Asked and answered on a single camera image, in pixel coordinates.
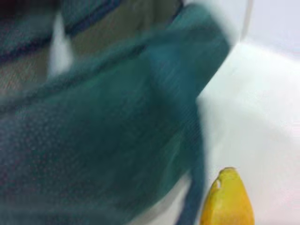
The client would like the dark teal insulated bag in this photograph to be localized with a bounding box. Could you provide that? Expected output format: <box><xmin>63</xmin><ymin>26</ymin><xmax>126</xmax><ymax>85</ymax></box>
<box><xmin>0</xmin><ymin>0</ymin><xmax>232</xmax><ymax>225</ymax></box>

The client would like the yellow banana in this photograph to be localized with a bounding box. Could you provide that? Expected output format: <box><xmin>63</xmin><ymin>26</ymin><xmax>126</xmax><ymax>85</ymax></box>
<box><xmin>199</xmin><ymin>166</ymin><xmax>256</xmax><ymax>225</ymax></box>

